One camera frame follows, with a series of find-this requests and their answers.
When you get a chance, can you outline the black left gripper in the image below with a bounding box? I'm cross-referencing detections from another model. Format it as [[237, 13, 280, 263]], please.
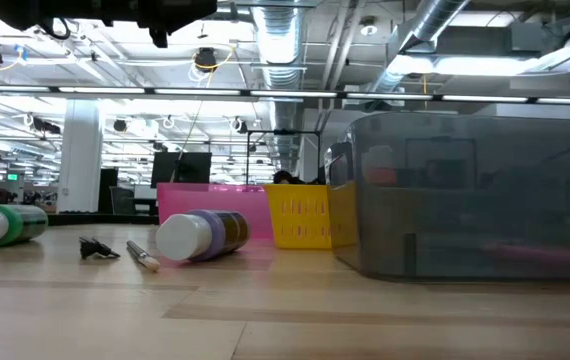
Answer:
[[136, 0, 219, 30]]

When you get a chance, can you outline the grey translucent plastic bin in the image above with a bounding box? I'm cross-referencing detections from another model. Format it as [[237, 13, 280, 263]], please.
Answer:
[[324, 112, 570, 280]]

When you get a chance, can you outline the purple paint bottle white cap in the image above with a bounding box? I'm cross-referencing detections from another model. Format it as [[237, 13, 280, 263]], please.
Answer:
[[155, 209, 251, 262]]

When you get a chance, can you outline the orange paint bottle white cap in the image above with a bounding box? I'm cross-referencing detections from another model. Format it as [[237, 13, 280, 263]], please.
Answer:
[[362, 144, 399, 187]]

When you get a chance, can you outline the small black clip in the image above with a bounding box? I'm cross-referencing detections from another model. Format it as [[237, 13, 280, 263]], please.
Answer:
[[78, 236, 122, 261]]

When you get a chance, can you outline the green paint bottle white cap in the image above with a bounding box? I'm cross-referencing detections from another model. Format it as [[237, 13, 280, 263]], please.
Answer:
[[0, 203, 49, 250]]

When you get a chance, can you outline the long light bar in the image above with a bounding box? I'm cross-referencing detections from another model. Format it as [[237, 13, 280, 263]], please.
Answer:
[[0, 83, 570, 105]]

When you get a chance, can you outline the black computer monitor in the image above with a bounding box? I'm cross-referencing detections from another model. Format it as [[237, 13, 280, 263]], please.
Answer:
[[150, 151, 213, 189]]

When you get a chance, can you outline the white building pillar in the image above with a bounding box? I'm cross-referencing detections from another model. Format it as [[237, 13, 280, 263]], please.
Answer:
[[56, 98, 104, 215]]

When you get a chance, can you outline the dark cabinet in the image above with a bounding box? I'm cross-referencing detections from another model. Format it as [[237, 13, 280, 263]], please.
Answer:
[[97, 168, 119, 215]]

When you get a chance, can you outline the person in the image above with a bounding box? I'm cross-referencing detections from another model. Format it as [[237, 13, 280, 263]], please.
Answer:
[[272, 169, 306, 185]]

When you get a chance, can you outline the pink plastic tray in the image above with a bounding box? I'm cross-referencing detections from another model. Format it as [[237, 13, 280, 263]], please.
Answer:
[[156, 182, 274, 240]]

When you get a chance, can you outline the grey office chair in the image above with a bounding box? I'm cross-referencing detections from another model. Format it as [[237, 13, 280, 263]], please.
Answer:
[[109, 185, 137, 216]]

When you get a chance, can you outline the pink elongated object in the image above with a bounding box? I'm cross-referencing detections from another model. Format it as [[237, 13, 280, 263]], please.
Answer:
[[100, 222, 142, 232]]

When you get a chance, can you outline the yellow plastic basket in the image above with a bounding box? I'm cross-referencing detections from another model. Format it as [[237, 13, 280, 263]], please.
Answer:
[[263, 183, 359, 250]]

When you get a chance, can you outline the silver round ventilation duct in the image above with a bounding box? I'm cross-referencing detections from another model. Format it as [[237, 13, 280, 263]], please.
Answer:
[[250, 0, 307, 169]]

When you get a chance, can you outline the black metal stand frame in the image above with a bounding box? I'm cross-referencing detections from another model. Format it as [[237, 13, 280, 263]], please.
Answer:
[[245, 128, 322, 186]]

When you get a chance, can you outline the black metal table frame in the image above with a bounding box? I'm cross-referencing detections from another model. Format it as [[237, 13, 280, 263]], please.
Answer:
[[47, 213, 160, 226]]

